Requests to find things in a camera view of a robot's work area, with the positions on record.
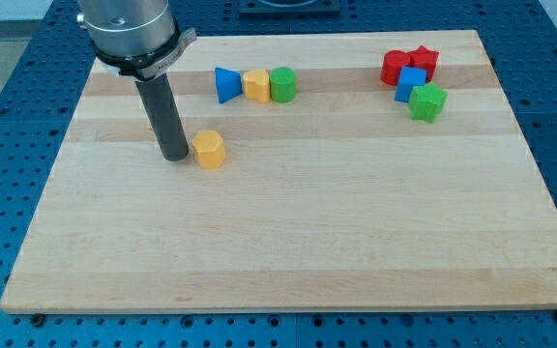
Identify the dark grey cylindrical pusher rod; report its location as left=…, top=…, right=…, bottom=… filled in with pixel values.
left=135, top=74, right=189, bottom=161

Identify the yellow hexagon block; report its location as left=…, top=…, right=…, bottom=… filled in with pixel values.
left=191, top=130, right=226, bottom=169

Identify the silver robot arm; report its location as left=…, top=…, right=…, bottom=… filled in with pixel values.
left=77, top=0, right=197, bottom=161

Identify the light wooden board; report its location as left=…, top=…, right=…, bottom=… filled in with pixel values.
left=0, top=30, right=557, bottom=314

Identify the blue triangular block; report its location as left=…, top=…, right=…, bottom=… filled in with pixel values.
left=215, top=67, right=243, bottom=103

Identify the yellow heart block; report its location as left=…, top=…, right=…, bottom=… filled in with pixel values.
left=242, top=69, right=271, bottom=103

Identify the green cylinder block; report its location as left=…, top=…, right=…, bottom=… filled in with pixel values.
left=270, top=67, right=297, bottom=102

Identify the red cylinder block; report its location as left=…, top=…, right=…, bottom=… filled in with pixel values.
left=380, top=50, right=411, bottom=85

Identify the blue cube block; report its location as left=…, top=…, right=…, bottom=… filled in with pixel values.
left=395, top=67, right=426, bottom=102

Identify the red star block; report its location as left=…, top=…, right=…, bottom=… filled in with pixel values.
left=408, top=45, right=439, bottom=82

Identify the green star block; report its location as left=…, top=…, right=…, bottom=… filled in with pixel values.
left=408, top=82, right=449, bottom=124

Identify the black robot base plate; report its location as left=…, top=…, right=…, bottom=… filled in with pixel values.
left=238, top=0, right=341, bottom=17

